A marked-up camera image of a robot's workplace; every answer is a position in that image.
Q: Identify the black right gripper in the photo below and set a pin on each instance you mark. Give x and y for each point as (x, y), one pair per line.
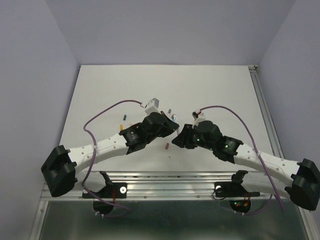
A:
(183, 139)

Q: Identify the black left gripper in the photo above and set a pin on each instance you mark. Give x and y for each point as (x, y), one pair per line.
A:
(170, 126)

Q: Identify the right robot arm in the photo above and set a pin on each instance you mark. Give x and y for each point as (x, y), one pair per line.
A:
(297, 181)

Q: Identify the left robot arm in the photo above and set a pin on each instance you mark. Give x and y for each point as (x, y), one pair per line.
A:
(63, 167)

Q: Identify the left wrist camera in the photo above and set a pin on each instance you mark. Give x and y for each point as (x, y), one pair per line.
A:
(152, 106)

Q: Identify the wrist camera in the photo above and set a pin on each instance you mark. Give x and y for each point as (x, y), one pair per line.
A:
(152, 106)
(198, 117)

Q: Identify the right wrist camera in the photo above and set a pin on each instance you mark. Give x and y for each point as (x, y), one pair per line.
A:
(198, 117)

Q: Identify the aluminium front rail frame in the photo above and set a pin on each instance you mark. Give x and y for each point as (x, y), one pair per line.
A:
(174, 206)

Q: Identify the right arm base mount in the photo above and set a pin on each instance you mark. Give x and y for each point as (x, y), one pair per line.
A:
(234, 189)

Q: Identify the aluminium right side rail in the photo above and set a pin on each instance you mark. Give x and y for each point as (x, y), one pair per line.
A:
(265, 112)

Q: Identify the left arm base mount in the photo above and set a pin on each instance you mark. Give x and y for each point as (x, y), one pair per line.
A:
(100, 187)

